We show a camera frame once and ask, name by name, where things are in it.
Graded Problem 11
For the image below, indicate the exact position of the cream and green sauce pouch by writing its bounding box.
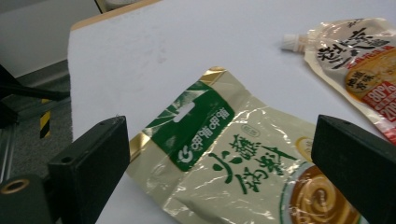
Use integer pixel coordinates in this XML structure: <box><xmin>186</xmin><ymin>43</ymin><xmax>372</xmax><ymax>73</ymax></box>
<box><xmin>125</xmin><ymin>65</ymin><xmax>372</xmax><ymax>224</ymax></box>

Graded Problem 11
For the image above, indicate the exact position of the yellow and black striped tape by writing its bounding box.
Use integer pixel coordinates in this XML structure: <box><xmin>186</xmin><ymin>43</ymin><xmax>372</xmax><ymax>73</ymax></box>
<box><xmin>39</xmin><ymin>98</ymin><xmax>52</xmax><ymax>140</ymax></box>

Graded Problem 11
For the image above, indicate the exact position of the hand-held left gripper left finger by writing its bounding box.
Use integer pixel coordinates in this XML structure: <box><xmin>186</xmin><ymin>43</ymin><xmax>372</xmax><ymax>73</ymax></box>
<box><xmin>47</xmin><ymin>115</ymin><xmax>132</xmax><ymax>224</ymax></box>

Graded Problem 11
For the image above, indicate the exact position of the metal floor rail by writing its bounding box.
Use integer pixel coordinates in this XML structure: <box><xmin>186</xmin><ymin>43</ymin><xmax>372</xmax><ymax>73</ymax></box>
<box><xmin>0</xmin><ymin>124</ymin><xmax>17</xmax><ymax>185</ymax></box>

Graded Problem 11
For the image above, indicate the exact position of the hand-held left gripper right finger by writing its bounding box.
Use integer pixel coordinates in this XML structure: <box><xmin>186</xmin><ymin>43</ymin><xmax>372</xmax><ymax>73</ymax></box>
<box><xmin>310</xmin><ymin>114</ymin><xmax>396</xmax><ymax>224</ymax></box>

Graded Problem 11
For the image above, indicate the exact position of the black metal stand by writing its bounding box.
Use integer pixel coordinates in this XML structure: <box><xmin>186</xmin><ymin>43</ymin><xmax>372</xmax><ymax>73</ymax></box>
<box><xmin>0</xmin><ymin>63</ymin><xmax>71</xmax><ymax>129</ymax></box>

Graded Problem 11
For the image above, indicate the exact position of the white table board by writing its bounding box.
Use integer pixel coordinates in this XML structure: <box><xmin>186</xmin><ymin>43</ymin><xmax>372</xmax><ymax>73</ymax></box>
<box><xmin>67</xmin><ymin>0</ymin><xmax>396</xmax><ymax>224</ymax></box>

